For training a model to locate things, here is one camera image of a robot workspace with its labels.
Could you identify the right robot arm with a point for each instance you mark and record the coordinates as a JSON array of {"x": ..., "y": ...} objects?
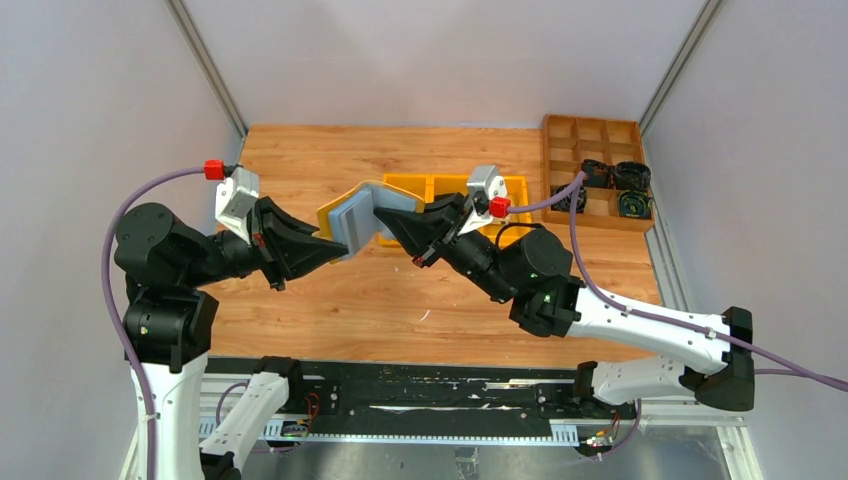
[{"x": 698, "y": 354}]

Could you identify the yellow three-compartment bin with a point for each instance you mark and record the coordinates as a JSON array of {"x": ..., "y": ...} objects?
[{"x": 428, "y": 186}]

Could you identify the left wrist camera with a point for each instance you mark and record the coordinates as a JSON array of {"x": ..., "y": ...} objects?
[{"x": 236, "y": 196}]

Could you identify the aluminium frame rail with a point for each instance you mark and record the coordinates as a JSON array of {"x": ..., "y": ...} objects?
[{"x": 209, "y": 421}]

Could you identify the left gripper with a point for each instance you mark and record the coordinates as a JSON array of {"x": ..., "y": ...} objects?
[{"x": 268, "y": 241}]

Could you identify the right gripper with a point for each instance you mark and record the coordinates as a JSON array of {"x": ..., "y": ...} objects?
[{"x": 439, "y": 231}]

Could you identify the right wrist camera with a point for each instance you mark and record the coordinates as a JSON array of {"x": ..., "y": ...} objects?
[{"x": 484, "y": 184}]

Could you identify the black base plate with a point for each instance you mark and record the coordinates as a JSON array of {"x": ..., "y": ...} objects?
[{"x": 419, "y": 400}]

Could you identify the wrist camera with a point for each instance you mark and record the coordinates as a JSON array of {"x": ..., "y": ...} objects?
[
  {"x": 484, "y": 184},
  {"x": 236, "y": 196}
]

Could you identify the wooden compartment tray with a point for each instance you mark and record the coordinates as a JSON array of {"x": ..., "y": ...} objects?
[{"x": 616, "y": 191}]

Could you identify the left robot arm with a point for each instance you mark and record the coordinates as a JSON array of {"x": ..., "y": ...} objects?
[{"x": 167, "y": 331}]

